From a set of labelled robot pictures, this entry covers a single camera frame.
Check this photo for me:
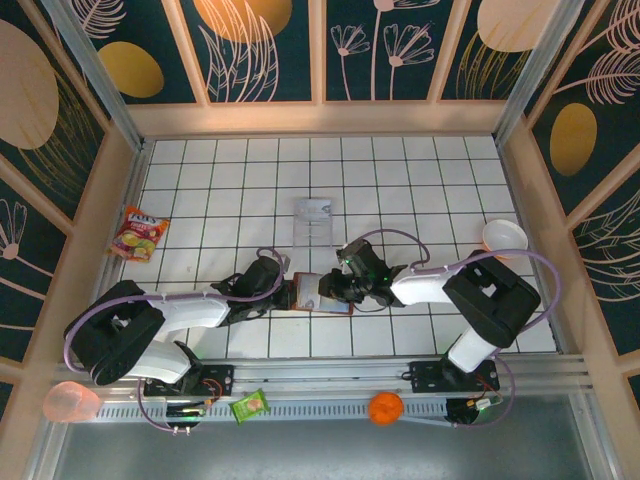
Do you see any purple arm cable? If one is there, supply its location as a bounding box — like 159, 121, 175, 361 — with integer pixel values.
339, 228, 565, 431
63, 246, 294, 435

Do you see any pink plastic cup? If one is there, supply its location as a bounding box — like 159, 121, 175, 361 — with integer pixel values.
42, 380, 104, 425

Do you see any pink leaf lines wall panel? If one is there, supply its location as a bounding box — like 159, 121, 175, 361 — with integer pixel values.
567, 174, 640, 359

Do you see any black controller board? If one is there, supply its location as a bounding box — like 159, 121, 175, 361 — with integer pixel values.
164, 403, 210, 420
446, 397, 505, 427

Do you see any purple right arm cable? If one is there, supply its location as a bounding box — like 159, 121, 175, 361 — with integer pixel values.
339, 228, 565, 431

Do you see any single flower wall panel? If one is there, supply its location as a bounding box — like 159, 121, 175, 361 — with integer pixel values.
0, 154, 76, 371

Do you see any white card grey logo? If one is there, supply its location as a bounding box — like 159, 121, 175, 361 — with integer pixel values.
298, 273, 324, 311

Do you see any pale circle yellow lines panel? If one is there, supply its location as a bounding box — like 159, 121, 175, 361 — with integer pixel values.
437, 0, 551, 104

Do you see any green snack packet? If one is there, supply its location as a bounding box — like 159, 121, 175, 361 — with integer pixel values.
229, 388, 272, 426

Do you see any flower print wall panel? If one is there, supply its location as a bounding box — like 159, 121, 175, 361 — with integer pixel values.
319, 0, 464, 105

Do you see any clear plastic sheet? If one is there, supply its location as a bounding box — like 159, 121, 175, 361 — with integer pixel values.
292, 219, 335, 250

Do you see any aluminium front rail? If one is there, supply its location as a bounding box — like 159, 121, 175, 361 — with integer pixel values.
52, 352, 594, 401

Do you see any orange fruit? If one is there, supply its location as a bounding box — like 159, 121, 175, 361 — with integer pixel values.
367, 391, 405, 427

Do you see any yellow oval feather wall panel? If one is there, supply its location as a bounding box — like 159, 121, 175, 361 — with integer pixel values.
522, 0, 640, 219

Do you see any brown leather card holder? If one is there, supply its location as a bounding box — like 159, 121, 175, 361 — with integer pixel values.
290, 271, 355, 317

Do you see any aluminium side rail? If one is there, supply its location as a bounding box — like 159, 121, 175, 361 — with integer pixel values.
494, 137, 574, 357

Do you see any big pale circle wall panel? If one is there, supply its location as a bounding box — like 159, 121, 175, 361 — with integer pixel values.
0, 0, 111, 236

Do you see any white bowl orange outside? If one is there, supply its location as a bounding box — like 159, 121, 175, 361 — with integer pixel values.
481, 218, 529, 260

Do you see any slotted grey cable duct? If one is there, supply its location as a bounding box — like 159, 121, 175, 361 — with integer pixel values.
94, 398, 454, 423

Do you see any orange circle wall panel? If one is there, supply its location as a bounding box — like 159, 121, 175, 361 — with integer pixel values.
177, 0, 319, 106

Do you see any aluminium corner post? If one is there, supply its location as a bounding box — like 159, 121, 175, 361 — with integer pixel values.
39, 0, 149, 154
492, 0, 584, 146

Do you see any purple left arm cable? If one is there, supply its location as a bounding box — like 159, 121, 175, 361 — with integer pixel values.
63, 246, 294, 435

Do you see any orange fruit candy bag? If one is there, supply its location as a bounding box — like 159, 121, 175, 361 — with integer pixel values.
108, 205, 172, 264

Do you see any yellow oval leaf wall panel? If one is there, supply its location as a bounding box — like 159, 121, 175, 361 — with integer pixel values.
74, 0, 209, 106

